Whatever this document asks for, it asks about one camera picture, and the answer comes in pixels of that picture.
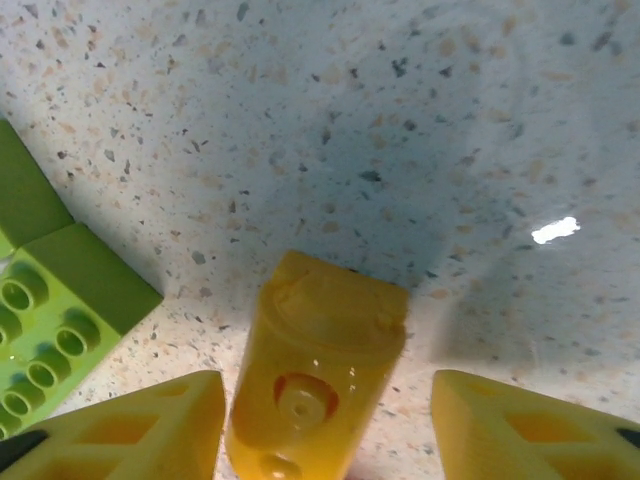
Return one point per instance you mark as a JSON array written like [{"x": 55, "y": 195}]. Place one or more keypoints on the green lego brick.
[
  {"x": 90, "y": 280},
  {"x": 25, "y": 200}
]

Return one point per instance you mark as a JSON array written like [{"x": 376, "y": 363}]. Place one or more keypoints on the orange-yellow lego brick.
[{"x": 320, "y": 340}]

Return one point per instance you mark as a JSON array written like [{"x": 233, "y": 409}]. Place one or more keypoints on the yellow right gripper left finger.
[{"x": 125, "y": 435}]

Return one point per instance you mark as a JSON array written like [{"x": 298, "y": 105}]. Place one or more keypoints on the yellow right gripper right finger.
[{"x": 525, "y": 440}]

